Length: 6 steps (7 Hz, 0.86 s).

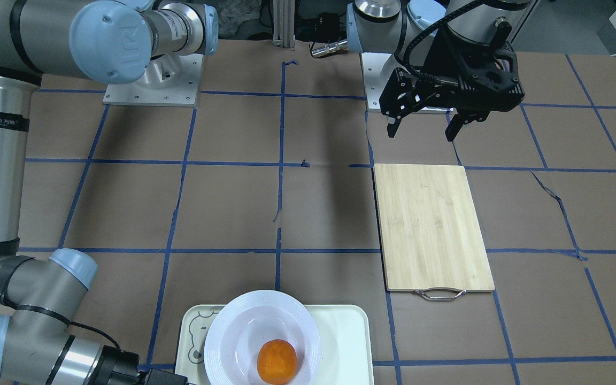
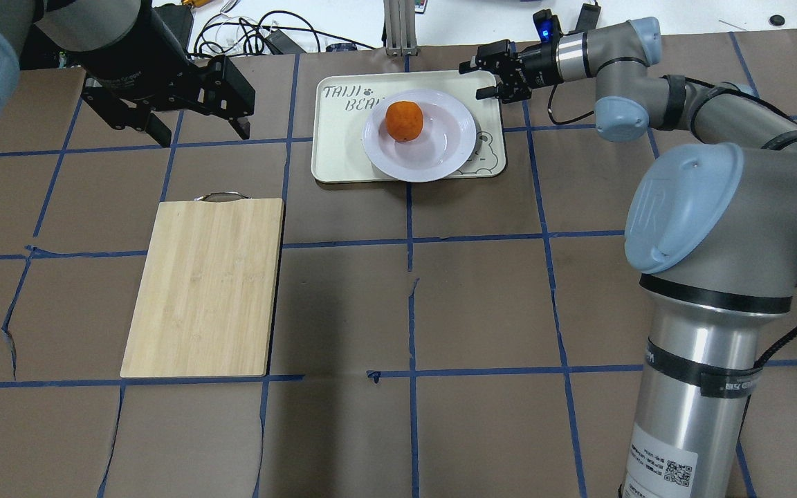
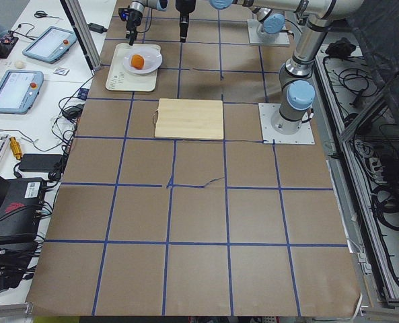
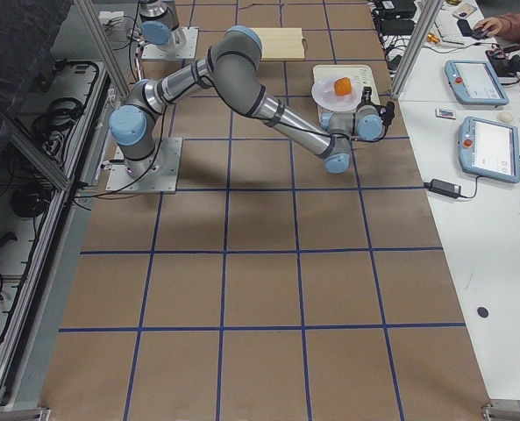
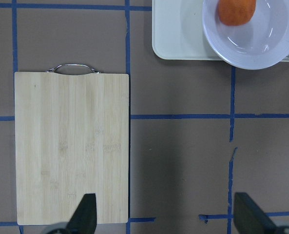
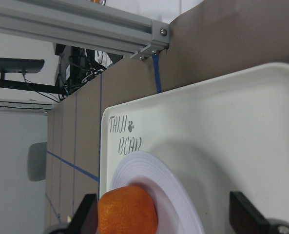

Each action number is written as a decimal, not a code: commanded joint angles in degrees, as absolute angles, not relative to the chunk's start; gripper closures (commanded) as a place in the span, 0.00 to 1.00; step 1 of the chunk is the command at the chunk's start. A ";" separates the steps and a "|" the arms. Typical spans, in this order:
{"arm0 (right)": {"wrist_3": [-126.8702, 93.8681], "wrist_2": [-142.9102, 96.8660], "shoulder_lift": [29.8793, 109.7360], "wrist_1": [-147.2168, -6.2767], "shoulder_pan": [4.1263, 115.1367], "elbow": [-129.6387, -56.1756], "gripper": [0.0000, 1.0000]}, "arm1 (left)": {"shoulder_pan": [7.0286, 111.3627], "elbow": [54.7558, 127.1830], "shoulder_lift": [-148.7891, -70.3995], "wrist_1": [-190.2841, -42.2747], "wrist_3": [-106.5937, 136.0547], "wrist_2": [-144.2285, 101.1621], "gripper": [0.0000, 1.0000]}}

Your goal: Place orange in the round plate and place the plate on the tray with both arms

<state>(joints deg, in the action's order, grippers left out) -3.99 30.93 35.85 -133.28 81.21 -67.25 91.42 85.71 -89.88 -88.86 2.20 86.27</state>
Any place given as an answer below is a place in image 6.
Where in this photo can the orange fruit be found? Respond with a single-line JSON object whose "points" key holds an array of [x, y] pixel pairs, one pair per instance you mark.
{"points": [[127, 210]]}

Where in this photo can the black computer box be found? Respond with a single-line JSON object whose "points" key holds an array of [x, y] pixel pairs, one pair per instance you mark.
{"points": [[76, 67]]}

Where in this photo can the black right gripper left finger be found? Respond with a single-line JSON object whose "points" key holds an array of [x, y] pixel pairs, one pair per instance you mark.
{"points": [[85, 220]]}

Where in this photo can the aluminium frame post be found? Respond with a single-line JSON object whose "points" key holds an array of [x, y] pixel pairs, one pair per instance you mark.
{"points": [[85, 24]]}

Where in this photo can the cream bear tray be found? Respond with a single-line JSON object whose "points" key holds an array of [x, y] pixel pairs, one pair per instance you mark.
{"points": [[225, 134]]}

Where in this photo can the black monitor on arm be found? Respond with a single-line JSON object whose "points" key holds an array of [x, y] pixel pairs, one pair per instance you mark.
{"points": [[23, 67]]}

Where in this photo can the grey office chair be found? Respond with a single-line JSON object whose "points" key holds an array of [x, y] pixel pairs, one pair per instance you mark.
{"points": [[36, 162]]}

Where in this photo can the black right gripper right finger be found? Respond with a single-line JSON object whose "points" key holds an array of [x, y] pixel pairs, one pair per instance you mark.
{"points": [[244, 218]]}

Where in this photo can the white ribbed plate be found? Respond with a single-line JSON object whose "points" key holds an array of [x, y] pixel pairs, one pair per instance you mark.
{"points": [[175, 211]]}

